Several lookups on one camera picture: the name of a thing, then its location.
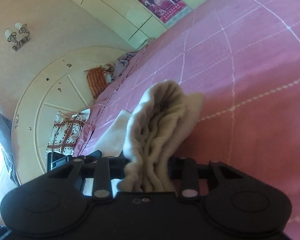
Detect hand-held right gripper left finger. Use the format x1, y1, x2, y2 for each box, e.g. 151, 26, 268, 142
48, 156, 130, 201

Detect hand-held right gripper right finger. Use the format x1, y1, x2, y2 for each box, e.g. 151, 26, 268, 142
168, 156, 250, 202

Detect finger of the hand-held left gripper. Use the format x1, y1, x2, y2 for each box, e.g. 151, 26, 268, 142
47, 150, 102, 173

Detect cream white pants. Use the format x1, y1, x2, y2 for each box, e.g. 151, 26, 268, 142
90, 80, 205, 193

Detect white brown patterned pillow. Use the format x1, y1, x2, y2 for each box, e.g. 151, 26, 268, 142
46, 109, 91, 155

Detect grey curtain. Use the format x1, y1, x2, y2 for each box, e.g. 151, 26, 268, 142
0, 109, 18, 187

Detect cream round headboard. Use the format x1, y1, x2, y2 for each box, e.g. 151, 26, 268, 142
11, 45, 130, 186

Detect orange patterned cushion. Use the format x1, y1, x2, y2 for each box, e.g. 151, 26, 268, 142
84, 64, 116, 100

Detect grey crumpled cloth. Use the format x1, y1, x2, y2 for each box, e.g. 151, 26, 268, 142
113, 51, 141, 78

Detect pink checked bedsheet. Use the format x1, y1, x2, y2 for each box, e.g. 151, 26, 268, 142
72, 0, 300, 230

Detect cream wardrobe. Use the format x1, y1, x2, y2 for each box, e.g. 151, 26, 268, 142
39, 0, 215, 50

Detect double wall lamp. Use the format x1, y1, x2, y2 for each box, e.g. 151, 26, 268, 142
4, 21, 30, 52

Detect pink wall poster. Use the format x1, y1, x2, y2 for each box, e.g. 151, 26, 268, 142
137, 0, 192, 28

